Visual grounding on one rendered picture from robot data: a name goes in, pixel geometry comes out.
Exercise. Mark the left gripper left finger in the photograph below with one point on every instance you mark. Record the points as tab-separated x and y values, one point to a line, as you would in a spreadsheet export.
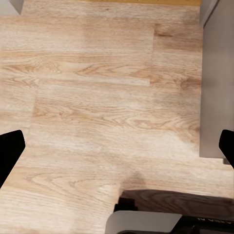
12	145

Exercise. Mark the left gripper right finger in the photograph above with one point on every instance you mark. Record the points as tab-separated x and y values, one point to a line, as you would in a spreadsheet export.
226	145

